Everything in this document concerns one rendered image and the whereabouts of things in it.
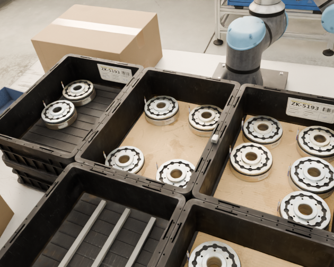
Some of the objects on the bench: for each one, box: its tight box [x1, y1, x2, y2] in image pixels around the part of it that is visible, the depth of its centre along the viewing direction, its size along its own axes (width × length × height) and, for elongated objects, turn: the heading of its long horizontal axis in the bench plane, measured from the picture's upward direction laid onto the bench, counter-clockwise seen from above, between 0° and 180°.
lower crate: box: [2, 159, 57, 192], centre depth 113 cm, size 40×30×12 cm
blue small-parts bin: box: [0, 86, 24, 125], centre depth 131 cm, size 20×15×7 cm
